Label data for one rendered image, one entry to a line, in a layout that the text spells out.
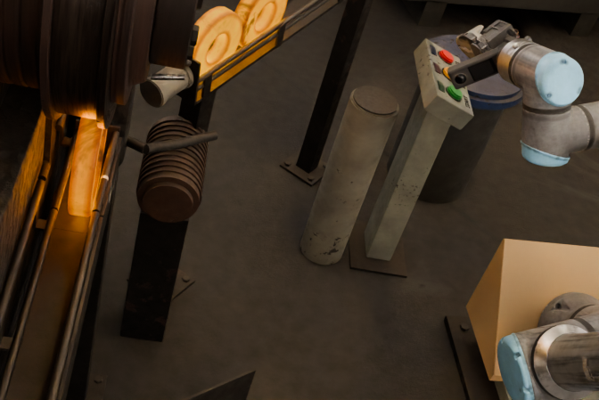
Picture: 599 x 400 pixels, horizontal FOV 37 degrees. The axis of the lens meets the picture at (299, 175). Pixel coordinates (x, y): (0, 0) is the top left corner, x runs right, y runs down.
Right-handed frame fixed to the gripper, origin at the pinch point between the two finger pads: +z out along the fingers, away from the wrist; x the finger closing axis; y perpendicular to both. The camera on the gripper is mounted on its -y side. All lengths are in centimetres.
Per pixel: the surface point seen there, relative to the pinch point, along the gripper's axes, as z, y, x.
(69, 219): -38, -80, 37
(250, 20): 4.2, -34.3, 31.1
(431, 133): 12.5, -12.3, -21.8
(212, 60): 1, -45, 30
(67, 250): -43, -83, 36
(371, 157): 14.4, -27.6, -17.9
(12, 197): -60, -79, 54
